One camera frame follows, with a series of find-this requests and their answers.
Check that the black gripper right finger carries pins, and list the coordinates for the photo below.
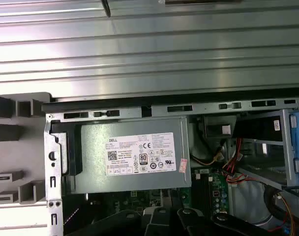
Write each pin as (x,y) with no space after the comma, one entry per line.
(196,226)

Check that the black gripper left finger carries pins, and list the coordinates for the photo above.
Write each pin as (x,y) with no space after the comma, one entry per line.
(110,226)

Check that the black RAM slot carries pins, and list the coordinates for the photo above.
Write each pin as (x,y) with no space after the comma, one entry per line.
(194,191)
(208,191)
(203,191)
(198,191)

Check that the green motherboard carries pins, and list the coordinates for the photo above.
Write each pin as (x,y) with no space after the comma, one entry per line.
(219,186)

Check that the black open PC case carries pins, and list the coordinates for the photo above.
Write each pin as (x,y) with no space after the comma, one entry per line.
(53,172)

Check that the grey Dell power supply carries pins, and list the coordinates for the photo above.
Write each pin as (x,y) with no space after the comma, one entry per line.
(95,147)

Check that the grey plastic parts rack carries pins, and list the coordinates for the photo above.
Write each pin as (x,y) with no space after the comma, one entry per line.
(29,147)

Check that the grey metal optical drive cage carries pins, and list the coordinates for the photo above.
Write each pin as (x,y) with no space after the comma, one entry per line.
(287,137)

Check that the blue plastic drive latch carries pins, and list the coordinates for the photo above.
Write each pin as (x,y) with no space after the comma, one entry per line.
(297,147)

